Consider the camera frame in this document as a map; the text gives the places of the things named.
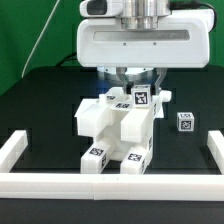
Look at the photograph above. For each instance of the white right fence bar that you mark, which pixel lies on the white right fence bar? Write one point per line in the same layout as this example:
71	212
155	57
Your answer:
215	143

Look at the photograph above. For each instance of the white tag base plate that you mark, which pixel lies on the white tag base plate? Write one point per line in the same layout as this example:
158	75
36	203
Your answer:
126	106

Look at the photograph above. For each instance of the white chair seat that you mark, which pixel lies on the white chair seat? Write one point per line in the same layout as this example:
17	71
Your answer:
133	128

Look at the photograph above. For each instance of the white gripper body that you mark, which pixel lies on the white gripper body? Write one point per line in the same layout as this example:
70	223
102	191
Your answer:
143	34

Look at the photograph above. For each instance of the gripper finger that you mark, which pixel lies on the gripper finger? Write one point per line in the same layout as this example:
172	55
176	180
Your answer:
158	76
127	84

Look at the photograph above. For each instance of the white left fence bar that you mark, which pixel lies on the white left fence bar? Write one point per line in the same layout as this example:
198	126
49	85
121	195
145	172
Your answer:
12	150

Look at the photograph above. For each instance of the white chair back frame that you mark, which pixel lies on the white chair back frame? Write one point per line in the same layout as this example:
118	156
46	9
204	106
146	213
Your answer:
97	117

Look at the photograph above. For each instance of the white chair nut cube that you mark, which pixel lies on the white chair nut cube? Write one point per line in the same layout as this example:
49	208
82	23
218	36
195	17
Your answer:
185	121
141	95

